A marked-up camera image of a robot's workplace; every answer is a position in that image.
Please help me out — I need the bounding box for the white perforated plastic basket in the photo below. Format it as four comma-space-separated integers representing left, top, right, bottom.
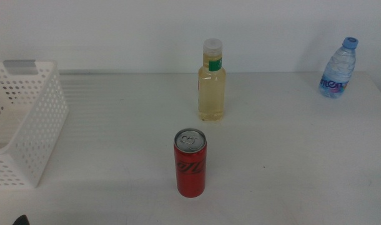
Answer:
0, 59, 69, 190

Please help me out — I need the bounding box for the yellow liquid bottle green label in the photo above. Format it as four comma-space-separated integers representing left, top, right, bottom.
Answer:
197, 37, 227, 122

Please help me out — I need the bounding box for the red soda can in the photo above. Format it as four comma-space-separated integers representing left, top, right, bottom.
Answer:
173, 127, 207, 199

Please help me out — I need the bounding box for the small water bottle blue cap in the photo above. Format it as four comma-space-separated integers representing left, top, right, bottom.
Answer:
318, 36, 359, 99

